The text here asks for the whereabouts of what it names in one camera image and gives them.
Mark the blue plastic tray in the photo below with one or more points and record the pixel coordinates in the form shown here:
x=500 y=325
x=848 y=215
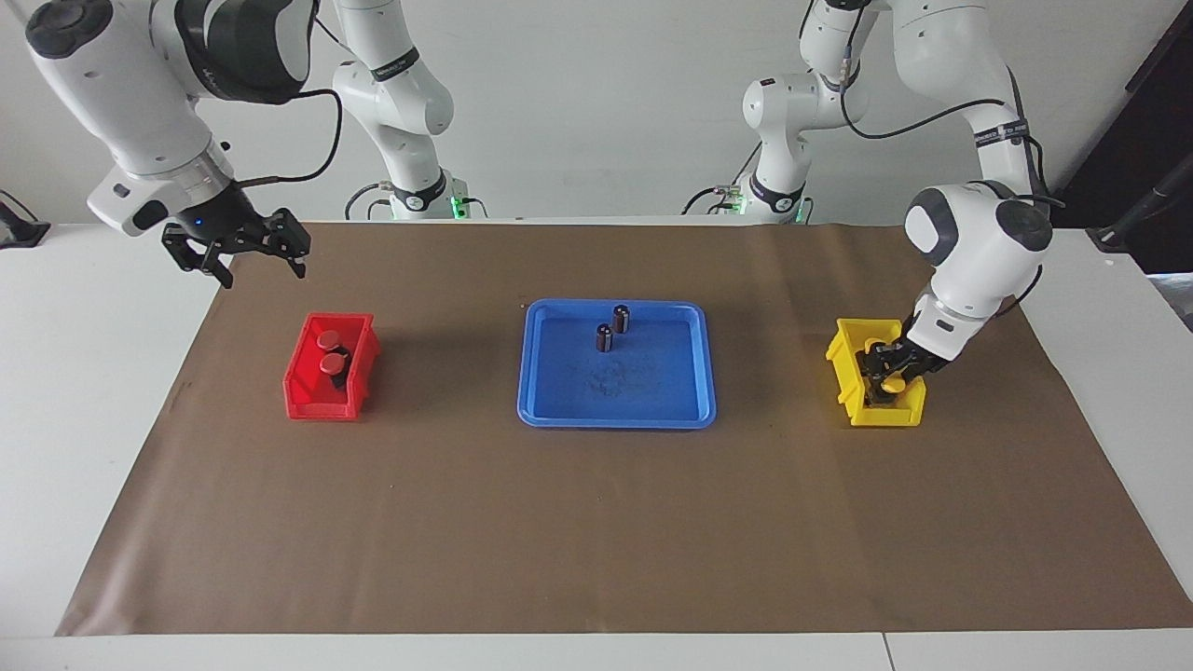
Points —
x=652 y=391

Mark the yellow plastic bin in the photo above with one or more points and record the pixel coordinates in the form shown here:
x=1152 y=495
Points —
x=885 y=417

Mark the red push button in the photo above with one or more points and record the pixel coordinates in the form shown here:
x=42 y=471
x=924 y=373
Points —
x=328 y=338
x=333 y=364

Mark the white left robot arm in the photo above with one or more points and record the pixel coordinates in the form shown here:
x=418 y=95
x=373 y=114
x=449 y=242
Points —
x=979 y=261

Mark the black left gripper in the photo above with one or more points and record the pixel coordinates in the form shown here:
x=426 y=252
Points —
x=909 y=359

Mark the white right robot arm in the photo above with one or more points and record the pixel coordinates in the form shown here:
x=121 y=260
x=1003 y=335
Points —
x=140 y=102

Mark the red plastic bin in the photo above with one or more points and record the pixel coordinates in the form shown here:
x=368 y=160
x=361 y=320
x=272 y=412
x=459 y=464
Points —
x=322 y=410

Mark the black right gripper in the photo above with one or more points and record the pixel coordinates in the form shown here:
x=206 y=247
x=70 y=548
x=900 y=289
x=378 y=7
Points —
x=228 y=228

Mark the black device at table edge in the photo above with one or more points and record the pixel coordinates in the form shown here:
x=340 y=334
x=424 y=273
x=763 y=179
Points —
x=19 y=231

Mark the black stand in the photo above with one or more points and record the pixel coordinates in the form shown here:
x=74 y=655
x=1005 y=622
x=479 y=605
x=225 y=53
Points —
x=1142 y=214

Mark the black background panel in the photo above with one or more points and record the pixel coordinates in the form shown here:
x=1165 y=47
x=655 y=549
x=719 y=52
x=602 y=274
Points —
x=1146 y=112

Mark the black cylindrical capacitor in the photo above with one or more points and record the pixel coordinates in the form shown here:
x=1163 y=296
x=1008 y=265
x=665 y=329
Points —
x=604 y=338
x=622 y=320

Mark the brown paper table mat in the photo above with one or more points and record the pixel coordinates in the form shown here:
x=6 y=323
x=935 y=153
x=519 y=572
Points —
x=596 y=522

